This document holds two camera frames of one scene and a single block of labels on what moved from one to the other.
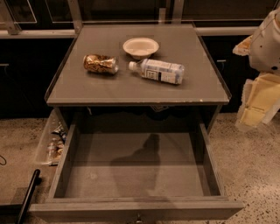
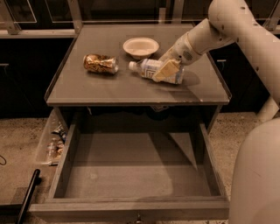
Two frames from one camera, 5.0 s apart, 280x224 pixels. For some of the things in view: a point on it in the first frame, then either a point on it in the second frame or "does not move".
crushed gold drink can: (104, 64) does not move
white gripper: (266, 46) to (181, 53)
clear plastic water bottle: (159, 70) does not move
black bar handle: (36, 180) does not move
